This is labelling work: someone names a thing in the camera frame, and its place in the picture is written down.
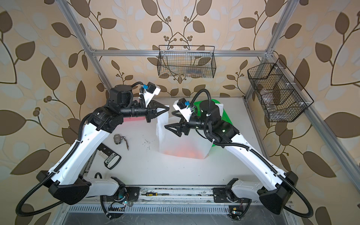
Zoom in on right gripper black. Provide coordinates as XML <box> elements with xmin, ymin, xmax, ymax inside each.
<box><xmin>166</xmin><ymin>109</ymin><xmax>213</xmax><ymax>137</ymax></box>

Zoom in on white printed plastic bag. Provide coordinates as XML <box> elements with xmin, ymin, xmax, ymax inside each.
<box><xmin>157</xmin><ymin>104</ymin><xmax>213</xmax><ymax>159</ymax></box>

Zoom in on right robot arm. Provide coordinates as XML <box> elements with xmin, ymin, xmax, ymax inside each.
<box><xmin>165</xmin><ymin>89</ymin><xmax>314</xmax><ymax>218</ymax></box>

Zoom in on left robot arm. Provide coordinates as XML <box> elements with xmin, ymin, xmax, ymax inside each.
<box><xmin>16</xmin><ymin>82</ymin><xmax>169</xmax><ymax>217</ymax></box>

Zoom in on pink transparent storage box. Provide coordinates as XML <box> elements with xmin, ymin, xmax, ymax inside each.
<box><xmin>123</xmin><ymin>117</ymin><xmax>146</xmax><ymax>122</ymax></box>

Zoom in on green plastic basket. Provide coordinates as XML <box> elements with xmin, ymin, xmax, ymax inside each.
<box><xmin>194</xmin><ymin>100</ymin><xmax>239</xmax><ymax>148</ymax></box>

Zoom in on small metal connector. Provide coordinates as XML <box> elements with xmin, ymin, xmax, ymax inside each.
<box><xmin>113</xmin><ymin>134</ymin><xmax>129</xmax><ymax>150</ymax></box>

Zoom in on black white handheld device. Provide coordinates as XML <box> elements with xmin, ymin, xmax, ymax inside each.
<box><xmin>97</xmin><ymin>143</ymin><xmax>122</xmax><ymax>170</ymax></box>

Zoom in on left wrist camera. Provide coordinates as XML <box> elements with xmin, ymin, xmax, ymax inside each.
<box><xmin>140</xmin><ymin>82</ymin><xmax>161</xmax><ymax>108</ymax></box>

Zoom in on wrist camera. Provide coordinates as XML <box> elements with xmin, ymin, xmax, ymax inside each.
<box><xmin>140</xmin><ymin>82</ymin><xmax>161</xmax><ymax>108</ymax></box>
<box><xmin>173</xmin><ymin>98</ymin><xmax>193</xmax><ymax>122</ymax></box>

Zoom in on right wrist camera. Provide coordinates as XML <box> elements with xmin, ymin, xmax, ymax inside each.
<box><xmin>173</xmin><ymin>98</ymin><xmax>193</xmax><ymax>122</ymax></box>

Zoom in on black wire basket back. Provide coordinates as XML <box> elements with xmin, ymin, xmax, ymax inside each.
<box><xmin>156</xmin><ymin>45</ymin><xmax>217</xmax><ymax>78</ymax></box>

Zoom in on black wire basket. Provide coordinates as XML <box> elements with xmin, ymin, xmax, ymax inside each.
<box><xmin>156</xmin><ymin>45</ymin><xmax>217</xmax><ymax>78</ymax></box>
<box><xmin>247</xmin><ymin>59</ymin><xmax>314</xmax><ymax>122</ymax></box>

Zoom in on screwdriver on rail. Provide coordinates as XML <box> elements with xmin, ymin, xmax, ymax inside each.
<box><xmin>141</xmin><ymin>192</ymin><xmax>170</xmax><ymax>197</ymax></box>

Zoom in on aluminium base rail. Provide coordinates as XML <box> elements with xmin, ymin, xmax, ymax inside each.
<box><xmin>60</xmin><ymin>185</ymin><xmax>293</xmax><ymax>214</ymax></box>

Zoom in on black wire basket right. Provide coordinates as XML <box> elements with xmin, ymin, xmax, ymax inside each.
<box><xmin>247</xmin><ymin>59</ymin><xmax>314</xmax><ymax>122</ymax></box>

